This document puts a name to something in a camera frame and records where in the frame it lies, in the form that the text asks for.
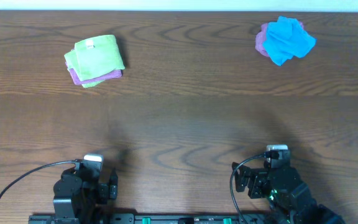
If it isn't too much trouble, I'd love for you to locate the light green microfiber cloth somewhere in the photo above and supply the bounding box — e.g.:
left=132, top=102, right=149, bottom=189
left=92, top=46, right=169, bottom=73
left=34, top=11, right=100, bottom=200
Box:
left=64, top=35, right=125, bottom=81

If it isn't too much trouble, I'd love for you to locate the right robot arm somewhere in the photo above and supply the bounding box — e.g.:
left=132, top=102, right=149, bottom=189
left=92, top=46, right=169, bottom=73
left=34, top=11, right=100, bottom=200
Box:
left=232, top=162, right=345, bottom=224

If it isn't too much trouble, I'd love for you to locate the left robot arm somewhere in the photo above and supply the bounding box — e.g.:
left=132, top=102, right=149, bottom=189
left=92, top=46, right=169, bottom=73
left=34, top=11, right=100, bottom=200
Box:
left=53, top=167, right=118, bottom=223

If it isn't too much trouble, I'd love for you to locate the folded green cloth underneath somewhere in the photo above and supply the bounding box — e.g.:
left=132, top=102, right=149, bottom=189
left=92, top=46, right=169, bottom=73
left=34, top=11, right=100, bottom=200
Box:
left=81, top=80, right=104, bottom=88

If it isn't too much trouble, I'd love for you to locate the folded purple cloth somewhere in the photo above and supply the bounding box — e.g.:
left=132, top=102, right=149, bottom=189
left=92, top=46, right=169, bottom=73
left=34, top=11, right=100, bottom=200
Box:
left=65, top=63, right=122, bottom=85

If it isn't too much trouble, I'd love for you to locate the crumpled purple cloth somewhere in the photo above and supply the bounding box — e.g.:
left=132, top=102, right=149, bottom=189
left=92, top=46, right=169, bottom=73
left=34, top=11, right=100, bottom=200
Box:
left=255, top=21, right=293, bottom=57

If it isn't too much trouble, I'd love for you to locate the crumpled blue cloth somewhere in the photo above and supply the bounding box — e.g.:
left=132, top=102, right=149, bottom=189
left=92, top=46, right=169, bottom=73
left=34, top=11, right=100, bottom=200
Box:
left=262, top=16, right=316, bottom=66

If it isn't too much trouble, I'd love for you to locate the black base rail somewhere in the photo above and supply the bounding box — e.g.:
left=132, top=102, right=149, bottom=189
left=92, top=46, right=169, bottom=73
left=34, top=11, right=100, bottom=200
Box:
left=28, top=213, right=275, bottom=224

